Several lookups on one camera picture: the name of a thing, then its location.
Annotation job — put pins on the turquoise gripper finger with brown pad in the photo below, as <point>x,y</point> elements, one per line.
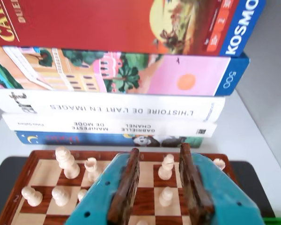
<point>100,194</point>
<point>224,199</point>

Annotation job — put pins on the light wooden chess pawn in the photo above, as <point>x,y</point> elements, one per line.
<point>31,197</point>
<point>60,196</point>
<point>82,194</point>
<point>165,197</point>

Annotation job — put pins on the light wooden chess king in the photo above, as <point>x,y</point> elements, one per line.
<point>68,166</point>

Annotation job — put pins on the light wooden chess bishop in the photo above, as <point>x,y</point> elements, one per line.
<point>166,170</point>

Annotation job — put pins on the dark blue book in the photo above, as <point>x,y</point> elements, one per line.
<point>96,139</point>

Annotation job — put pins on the green plastic container lid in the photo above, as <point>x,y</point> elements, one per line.
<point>278,221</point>

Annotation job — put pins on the wooden chessboard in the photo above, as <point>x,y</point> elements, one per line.
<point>37,218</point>

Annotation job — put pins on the white Gabrielle Chanel book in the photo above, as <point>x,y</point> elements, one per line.
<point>61,129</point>

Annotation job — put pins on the pink illustrated puzzle box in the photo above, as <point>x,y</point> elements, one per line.
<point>178,75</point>

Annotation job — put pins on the red Kosmos game box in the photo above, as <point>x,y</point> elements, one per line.
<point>84,23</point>

